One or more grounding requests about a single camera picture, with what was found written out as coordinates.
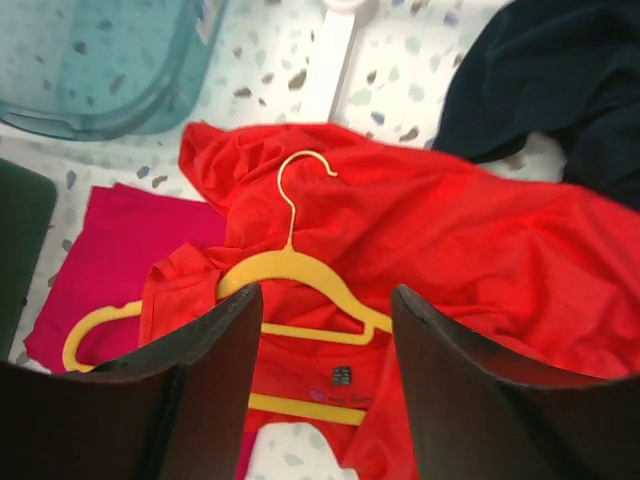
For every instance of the white clothes rack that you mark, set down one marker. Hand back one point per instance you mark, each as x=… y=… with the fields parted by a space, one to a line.
x=328 y=63

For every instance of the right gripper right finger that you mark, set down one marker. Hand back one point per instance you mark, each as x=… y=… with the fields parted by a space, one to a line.
x=478 y=410

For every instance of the teal transparent plastic bin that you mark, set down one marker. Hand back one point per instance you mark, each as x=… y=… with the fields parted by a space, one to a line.
x=99 y=70

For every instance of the magenta folded cloth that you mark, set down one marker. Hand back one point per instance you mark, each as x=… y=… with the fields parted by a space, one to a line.
x=125 y=232

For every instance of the red tank top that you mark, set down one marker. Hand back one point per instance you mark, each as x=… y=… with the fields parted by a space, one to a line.
x=549 y=271

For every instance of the green compartment tray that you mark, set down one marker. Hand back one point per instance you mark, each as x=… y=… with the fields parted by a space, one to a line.
x=27 y=204

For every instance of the navy tank top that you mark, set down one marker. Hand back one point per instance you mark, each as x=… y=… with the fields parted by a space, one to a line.
x=566 y=69

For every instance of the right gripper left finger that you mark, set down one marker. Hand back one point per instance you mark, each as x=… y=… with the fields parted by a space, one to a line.
x=173 y=409

